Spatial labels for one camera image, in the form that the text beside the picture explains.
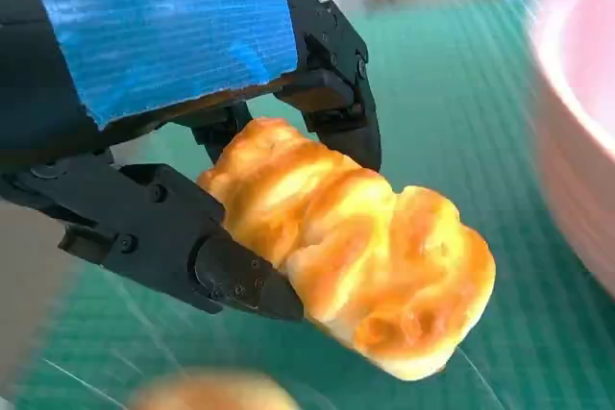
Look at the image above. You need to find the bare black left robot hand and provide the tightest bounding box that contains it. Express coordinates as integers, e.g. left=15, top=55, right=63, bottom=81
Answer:
left=0, top=0, right=384, bottom=324

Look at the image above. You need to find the rectangular braided toy bread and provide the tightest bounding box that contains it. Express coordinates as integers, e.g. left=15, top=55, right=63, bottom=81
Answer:
left=196, top=116, right=497, bottom=381

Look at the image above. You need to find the round toy bread bun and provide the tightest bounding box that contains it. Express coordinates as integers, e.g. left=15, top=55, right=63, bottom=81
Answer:
left=129, top=366, right=302, bottom=410

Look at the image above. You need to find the pink bowl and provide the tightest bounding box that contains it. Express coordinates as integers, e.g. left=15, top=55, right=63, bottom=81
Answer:
left=526, top=0, right=615, bottom=299

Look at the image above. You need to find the green cutting mat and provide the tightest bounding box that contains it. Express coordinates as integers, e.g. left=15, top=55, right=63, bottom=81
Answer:
left=13, top=0, right=615, bottom=410

